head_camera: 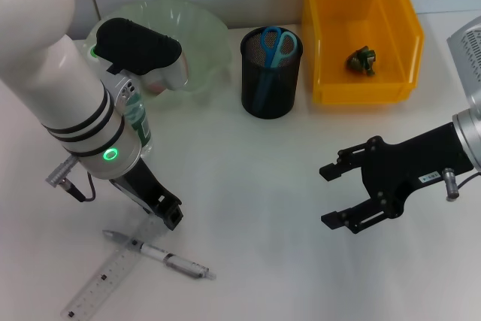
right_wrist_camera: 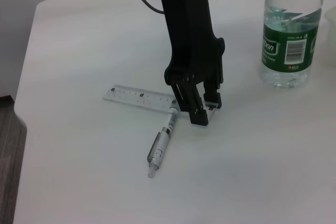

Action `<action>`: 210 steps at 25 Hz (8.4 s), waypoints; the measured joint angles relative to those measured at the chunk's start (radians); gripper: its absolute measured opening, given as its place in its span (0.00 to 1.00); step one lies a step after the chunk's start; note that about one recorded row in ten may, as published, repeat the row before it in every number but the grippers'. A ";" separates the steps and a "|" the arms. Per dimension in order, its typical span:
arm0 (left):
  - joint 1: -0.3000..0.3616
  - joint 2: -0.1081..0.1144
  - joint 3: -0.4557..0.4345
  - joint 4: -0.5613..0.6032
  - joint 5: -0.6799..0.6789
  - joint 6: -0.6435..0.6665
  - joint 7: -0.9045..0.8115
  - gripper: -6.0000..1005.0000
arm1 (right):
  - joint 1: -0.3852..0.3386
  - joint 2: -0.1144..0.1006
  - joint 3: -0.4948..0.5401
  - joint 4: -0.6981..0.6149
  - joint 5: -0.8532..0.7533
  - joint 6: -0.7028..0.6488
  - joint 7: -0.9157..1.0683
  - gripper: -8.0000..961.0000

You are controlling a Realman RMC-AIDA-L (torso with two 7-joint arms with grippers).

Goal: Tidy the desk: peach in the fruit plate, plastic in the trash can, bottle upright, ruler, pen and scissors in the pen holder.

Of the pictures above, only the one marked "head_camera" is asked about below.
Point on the yellow plastic bin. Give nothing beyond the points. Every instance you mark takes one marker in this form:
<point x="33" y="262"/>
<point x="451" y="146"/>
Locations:
<point x="357" y="89"/>

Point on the blue scissors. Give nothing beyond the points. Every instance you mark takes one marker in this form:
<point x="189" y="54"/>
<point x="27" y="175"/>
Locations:
<point x="278" y="56"/>

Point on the clear plastic ruler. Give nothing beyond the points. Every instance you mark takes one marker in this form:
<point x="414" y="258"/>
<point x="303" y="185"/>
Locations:
<point x="101" y="283"/>

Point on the pink peach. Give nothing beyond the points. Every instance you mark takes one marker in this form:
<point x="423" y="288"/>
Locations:
<point x="154" y="87"/>

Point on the green glass fruit plate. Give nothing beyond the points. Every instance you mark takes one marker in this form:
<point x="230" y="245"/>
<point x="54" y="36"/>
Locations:
<point x="206" y="43"/>

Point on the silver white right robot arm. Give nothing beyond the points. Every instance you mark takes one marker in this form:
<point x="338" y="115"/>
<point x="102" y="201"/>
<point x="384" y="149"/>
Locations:
<point x="469" y="137"/>

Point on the black mesh pen holder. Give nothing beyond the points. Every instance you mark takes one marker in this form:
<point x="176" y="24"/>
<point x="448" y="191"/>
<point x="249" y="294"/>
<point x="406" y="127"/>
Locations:
<point x="282" y="99"/>

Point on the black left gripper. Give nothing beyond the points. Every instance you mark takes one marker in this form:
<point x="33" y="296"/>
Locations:
<point x="150" y="189"/>

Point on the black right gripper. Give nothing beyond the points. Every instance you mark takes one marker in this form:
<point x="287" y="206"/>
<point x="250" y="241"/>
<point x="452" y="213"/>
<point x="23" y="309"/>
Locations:
<point x="413" y="163"/>

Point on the green plastic wrapper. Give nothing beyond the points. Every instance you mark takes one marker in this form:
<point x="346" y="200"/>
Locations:
<point x="360" y="59"/>

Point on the clear water bottle green label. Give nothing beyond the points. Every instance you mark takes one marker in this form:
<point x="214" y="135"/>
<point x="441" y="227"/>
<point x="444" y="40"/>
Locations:
<point x="143" y="125"/>

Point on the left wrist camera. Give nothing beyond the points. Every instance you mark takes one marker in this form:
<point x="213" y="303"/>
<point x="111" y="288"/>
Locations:
<point x="135" y="48"/>

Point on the grey white pen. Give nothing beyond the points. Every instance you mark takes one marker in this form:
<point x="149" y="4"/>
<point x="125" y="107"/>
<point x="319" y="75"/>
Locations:
<point x="150" y="251"/>

